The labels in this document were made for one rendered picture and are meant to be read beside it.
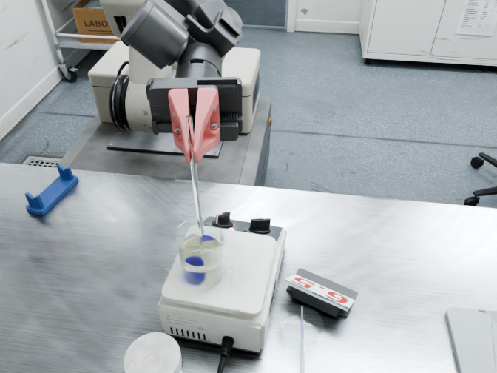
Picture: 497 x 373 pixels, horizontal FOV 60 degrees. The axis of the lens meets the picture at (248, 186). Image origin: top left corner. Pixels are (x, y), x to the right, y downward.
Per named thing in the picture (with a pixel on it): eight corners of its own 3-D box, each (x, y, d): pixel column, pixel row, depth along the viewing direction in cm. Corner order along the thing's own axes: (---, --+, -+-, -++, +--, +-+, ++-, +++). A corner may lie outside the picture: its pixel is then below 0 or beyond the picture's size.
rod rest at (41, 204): (64, 176, 80) (58, 160, 77) (80, 180, 79) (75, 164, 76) (26, 212, 72) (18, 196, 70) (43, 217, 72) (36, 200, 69)
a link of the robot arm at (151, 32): (245, 19, 58) (205, 55, 63) (177, -47, 52) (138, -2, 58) (230, 74, 51) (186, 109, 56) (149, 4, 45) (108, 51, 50)
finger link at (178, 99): (239, 126, 39) (237, 78, 46) (159, 127, 38) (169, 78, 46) (239, 183, 43) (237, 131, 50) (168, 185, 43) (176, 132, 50)
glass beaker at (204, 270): (172, 286, 51) (163, 239, 46) (194, 253, 55) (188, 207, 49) (218, 303, 49) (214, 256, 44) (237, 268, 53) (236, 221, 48)
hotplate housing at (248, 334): (206, 227, 70) (203, 189, 65) (286, 240, 68) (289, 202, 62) (155, 354, 53) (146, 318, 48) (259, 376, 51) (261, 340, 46)
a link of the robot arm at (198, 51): (231, 59, 57) (203, 87, 60) (190, 23, 54) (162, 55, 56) (231, 83, 52) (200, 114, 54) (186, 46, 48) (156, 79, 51)
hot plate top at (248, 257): (191, 227, 59) (190, 223, 58) (277, 241, 57) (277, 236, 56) (158, 300, 50) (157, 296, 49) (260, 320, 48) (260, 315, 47)
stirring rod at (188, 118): (200, 257, 52) (185, 113, 39) (205, 257, 52) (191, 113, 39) (200, 260, 52) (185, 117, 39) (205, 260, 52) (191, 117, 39)
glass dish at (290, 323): (330, 342, 55) (332, 332, 53) (291, 360, 53) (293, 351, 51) (307, 308, 58) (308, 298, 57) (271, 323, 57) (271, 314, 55)
